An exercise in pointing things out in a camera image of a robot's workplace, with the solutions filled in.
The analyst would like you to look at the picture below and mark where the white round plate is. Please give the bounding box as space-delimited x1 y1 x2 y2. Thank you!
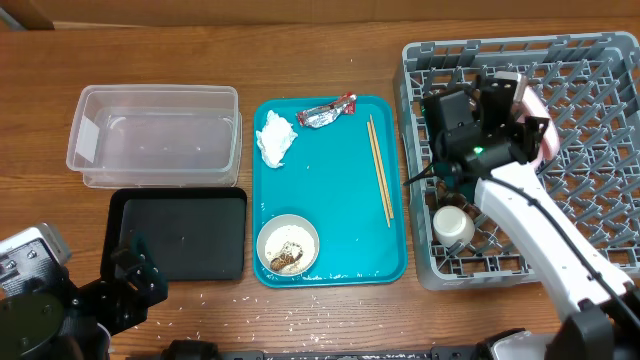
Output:
518 86 561 167

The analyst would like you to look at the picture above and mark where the beige cup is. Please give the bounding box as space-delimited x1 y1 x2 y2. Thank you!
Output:
432 206 475 248

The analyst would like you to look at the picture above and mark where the wooden chopstick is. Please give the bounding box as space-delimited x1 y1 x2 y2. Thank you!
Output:
368 115 395 223
367 121 390 228

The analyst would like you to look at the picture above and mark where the red silver snack wrapper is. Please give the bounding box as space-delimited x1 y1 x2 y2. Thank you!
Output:
296 92 357 129

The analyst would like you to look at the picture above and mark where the grey bowl with food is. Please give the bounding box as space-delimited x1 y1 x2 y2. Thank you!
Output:
256 214 320 277

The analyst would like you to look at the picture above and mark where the white napkin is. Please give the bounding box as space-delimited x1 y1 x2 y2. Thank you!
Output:
256 110 298 169

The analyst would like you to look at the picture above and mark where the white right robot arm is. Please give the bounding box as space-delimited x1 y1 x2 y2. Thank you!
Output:
420 71 639 359

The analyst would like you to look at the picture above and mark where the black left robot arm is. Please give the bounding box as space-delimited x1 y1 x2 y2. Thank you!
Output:
1 223 168 359

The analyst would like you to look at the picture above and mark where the grey dishwasher rack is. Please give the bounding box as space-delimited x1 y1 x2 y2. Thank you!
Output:
394 32 639 290

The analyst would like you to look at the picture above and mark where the black tray bin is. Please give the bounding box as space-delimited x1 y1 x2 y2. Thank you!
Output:
101 187 247 281

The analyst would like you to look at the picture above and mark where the teal serving tray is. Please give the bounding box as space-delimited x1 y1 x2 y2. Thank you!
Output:
252 95 408 288

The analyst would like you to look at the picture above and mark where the clear plastic bin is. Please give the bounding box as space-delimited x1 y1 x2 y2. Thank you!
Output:
66 84 242 188

